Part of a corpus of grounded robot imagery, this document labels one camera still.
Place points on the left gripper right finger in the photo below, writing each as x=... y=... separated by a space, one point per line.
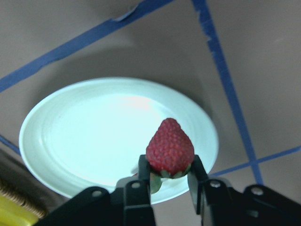
x=210 y=197

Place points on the wicker basket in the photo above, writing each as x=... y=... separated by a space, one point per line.
x=13 y=194

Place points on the strawberry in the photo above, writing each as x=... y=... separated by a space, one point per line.
x=170 y=151

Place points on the light green plate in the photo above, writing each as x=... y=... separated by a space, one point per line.
x=92 y=133

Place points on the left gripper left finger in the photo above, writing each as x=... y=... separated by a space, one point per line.
x=137 y=209

